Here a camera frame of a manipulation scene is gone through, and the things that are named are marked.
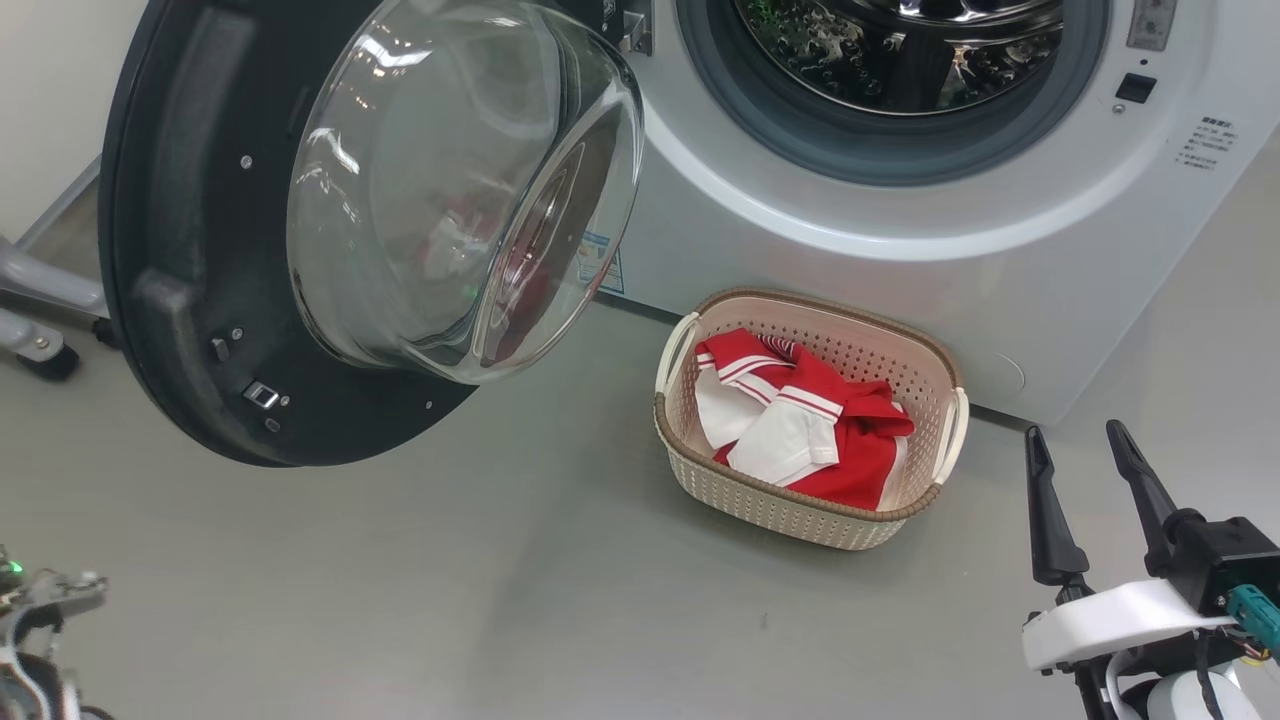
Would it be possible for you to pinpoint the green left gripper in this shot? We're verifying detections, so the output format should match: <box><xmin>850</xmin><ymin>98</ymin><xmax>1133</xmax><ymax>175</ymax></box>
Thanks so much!
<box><xmin>0</xmin><ymin>545</ymin><xmax>110</xmax><ymax>651</ymax></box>

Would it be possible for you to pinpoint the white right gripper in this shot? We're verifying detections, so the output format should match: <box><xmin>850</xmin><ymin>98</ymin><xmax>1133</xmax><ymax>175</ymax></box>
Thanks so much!
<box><xmin>1020</xmin><ymin>419</ymin><xmax>1242</xmax><ymax>673</ymax></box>

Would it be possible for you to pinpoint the red and white garment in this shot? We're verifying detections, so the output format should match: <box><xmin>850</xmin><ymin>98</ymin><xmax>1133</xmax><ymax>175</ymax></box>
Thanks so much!
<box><xmin>693</xmin><ymin>328</ymin><xmax>917</xmax><ymax>512</ymax></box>

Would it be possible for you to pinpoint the round black glass washer door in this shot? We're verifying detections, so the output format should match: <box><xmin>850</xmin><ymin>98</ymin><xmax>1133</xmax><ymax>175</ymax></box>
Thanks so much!
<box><xmin>98</xmin><ymin>0</ymin><xmax>647</xmax><ymax>469</ymax></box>

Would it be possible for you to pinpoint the white front-load washing machine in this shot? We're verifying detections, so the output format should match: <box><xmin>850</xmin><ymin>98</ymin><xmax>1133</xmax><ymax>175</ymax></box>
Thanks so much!
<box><xmin>560</xmin><ymin>0</ymin><xmax>1280</xmax><ymax>427</ymax></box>

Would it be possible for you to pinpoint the cream perforated laundry basket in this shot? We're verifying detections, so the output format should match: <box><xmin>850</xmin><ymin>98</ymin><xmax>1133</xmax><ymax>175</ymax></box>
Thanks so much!
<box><xmin>653</xmin><ymin>288</ymin><xmax>971</xmax><ymax>552</ymax></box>

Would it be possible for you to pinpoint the grey warning sticker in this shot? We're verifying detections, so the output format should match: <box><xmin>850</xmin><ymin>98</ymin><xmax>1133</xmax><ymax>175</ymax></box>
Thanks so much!
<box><xmin>1126</xmin><ymin>0</ymin><xmax>1179</xmax><ymax>52</ymax></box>

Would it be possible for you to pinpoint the blue energy label sticker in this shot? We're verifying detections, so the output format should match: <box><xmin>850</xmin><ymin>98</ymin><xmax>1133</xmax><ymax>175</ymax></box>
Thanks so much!
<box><xmin>578</xmin><ymin>232</ymin><xmax>627</xmax><ymax>297</ymax></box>

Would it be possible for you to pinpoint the teal right camera cable plug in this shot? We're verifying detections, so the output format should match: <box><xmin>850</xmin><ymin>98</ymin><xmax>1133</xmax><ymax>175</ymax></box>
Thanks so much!
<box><xmin>1227</xmin><ymin>584</ymin><xmax>1280</xmax><ymax>663</ymax></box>

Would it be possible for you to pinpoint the metal frame leg with caster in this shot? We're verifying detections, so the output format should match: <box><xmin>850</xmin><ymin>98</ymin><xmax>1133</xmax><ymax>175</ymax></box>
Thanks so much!
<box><xmin>0</xmin><ymin>158</ymin><xmax>113</xmax><ymax>382</ymax></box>

